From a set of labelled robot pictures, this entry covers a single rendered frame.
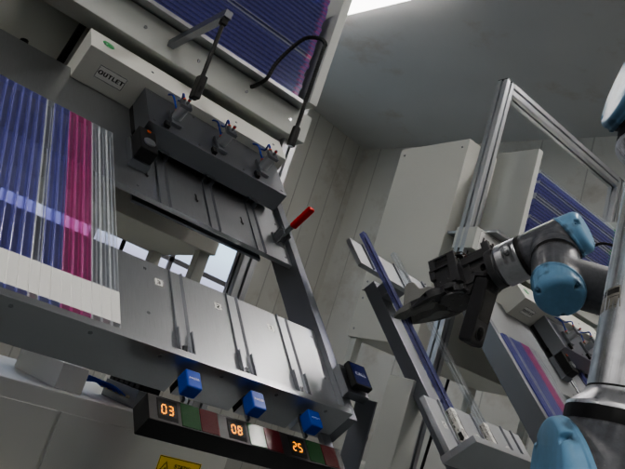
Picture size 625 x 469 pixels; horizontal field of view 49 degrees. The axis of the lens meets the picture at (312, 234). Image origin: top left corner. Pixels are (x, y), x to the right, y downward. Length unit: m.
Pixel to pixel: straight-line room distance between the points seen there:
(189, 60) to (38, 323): 0.82
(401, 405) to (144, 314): 0.56
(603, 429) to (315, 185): 5.58
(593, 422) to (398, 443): 0.72
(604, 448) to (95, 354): 0.60
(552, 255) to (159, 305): 0.59
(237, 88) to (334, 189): 4.77
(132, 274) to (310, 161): 5.11
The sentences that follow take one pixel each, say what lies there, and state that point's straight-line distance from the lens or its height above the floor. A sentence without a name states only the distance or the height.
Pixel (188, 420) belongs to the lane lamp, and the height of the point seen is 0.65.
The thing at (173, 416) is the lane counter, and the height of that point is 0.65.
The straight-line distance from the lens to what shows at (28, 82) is 1.33.
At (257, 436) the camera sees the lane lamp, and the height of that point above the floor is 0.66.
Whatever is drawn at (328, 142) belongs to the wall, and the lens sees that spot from 6.28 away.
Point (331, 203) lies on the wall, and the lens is 6.29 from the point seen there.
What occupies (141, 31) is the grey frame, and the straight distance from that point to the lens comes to 1.51.
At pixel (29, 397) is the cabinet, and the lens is 1.22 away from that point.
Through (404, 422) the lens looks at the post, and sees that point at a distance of 1.33.
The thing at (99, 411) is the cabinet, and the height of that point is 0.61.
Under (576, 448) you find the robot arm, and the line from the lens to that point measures 0.63.
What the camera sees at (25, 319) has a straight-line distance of 0.88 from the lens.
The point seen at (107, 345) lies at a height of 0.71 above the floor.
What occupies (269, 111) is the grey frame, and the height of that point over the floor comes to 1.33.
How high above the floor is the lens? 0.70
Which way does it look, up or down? 14 degrees up
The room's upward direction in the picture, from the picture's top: 18 degrees clockwise
